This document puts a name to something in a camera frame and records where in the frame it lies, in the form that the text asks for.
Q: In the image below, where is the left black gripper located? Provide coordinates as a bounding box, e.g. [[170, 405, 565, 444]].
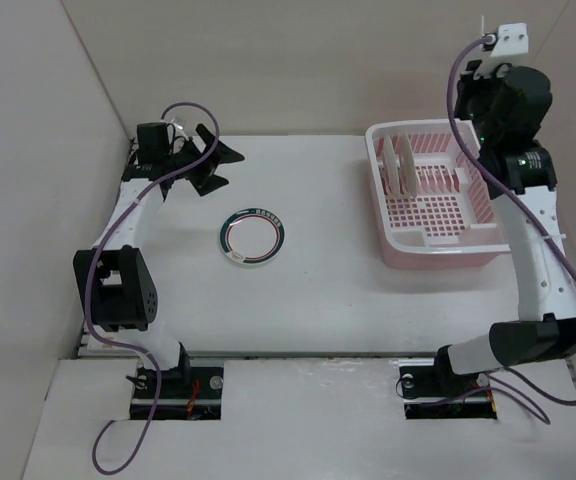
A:
[[164, 126, 243, 195]]

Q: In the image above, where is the white plate green rim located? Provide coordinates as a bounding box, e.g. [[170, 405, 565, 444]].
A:
[[218, 207, 286, 267]]

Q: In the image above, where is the orange sunburst plate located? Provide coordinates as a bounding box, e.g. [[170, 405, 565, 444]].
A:
[[397, 134, 418, 198], [382, 136, 401, 198]]

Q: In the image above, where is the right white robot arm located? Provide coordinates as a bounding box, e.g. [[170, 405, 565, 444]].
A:
[[430, 64, 576, 394]]

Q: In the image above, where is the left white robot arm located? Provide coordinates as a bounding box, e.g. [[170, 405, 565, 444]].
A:
[[73, 121, 245, 397]]

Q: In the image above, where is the pink white dish rack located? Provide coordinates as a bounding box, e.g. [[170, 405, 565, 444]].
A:
[[364, 119, 510, 270]]

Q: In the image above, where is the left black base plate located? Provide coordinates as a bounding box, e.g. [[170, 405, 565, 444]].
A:
[[127, 366, 224, 421]]

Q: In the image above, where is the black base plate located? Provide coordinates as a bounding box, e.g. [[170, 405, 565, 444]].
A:
[[396, 361, 497, 420], [127, 366, 224, 421]]

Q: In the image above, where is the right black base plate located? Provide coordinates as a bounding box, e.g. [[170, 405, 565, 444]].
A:
[[396, 361, 497, 420]]

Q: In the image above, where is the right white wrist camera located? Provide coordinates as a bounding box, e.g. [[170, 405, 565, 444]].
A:
[[473, 23, 529, 80]]

